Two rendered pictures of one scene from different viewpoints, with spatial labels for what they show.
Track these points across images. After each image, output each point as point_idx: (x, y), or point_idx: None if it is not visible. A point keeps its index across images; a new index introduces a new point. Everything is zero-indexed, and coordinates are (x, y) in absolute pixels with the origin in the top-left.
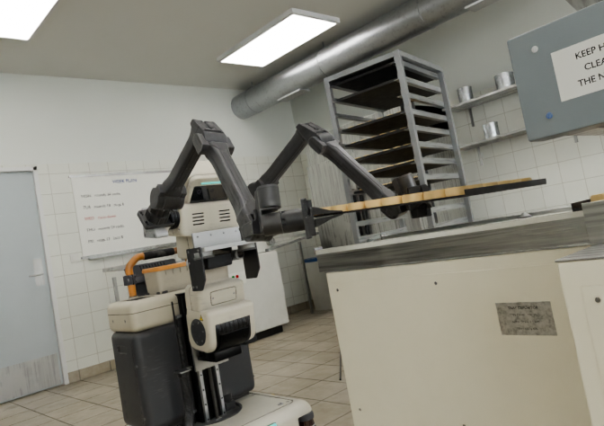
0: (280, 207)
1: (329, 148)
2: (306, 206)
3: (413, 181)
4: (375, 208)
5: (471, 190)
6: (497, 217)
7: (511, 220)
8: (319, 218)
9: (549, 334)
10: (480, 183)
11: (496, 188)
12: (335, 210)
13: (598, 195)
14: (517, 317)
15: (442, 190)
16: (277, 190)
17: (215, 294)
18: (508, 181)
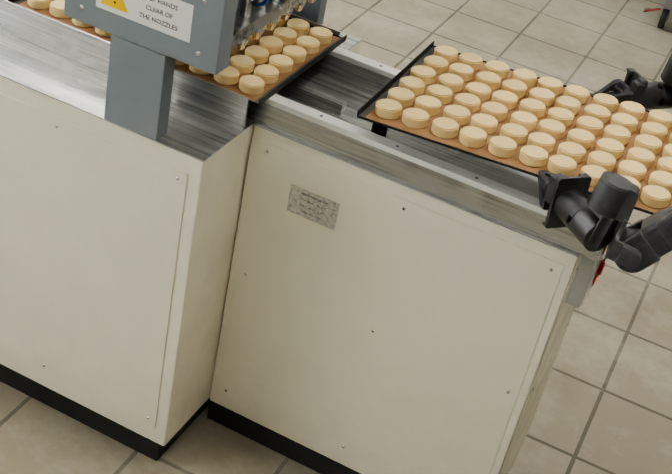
0: (663, 81)
1: None
2: (625, 77)
3: (594, 188)
4: (537, 77)
5: (429, 46)
6: (417, 150)
7: (391, 67)
8: (608, 92)
9: None
10: (425, 57)
11: (410, 64)
12: (596, 91)
13: (327, 29)
14: None
15: (461, 54)
16: (668, 60)
17: None
18: (401, 78)
